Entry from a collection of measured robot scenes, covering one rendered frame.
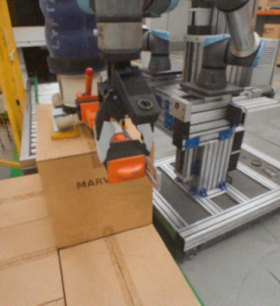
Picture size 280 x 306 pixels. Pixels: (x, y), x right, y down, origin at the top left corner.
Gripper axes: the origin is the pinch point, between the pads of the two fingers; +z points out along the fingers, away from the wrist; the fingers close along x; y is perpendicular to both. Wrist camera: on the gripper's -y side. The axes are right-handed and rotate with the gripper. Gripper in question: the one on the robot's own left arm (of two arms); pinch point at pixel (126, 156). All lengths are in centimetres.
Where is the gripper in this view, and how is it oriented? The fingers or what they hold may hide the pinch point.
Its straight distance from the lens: 50.1
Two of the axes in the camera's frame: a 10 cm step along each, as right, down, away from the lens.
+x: -9.4, 1.7, -3.1
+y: -3.5, -4.5, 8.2
